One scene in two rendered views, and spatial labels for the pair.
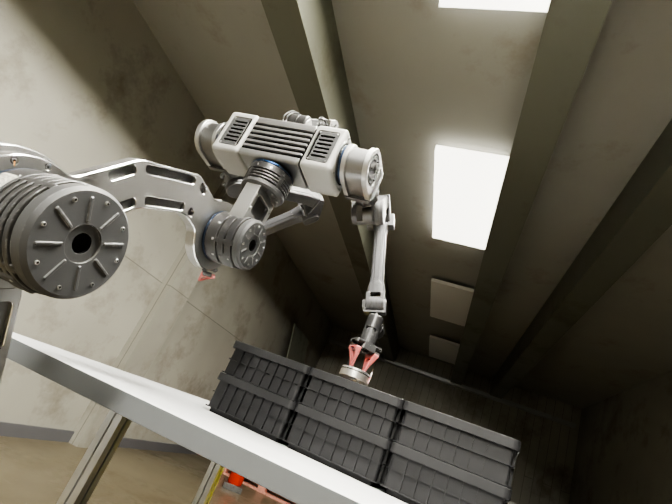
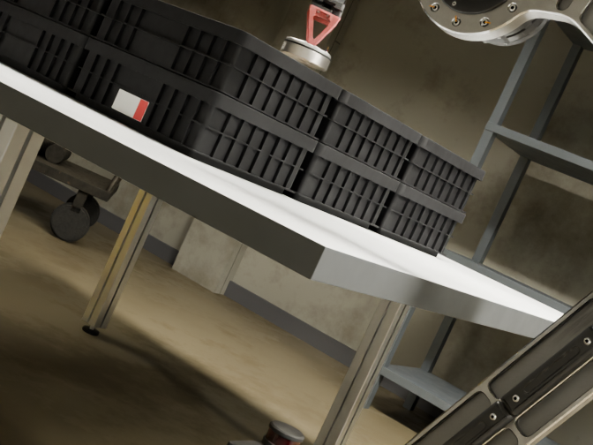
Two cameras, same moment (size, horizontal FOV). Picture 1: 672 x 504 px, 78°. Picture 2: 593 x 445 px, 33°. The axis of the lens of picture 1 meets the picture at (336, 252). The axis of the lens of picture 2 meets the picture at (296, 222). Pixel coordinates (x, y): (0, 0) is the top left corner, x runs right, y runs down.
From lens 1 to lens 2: 204 cm
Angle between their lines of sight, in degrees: 81
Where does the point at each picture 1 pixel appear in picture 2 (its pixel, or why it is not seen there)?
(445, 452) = (435, 188)
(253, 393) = (271, 132)
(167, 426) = (505, 320)
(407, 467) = (404, 207)
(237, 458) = (534, 326)
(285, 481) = not seen: hidden behind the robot
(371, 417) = (389, 156)
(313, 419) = (333, 163)
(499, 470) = (463, 199)
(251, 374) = (263, 97)
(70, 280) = not seen: outside the picture
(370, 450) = (379, 194)
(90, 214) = not seen: outside the picture
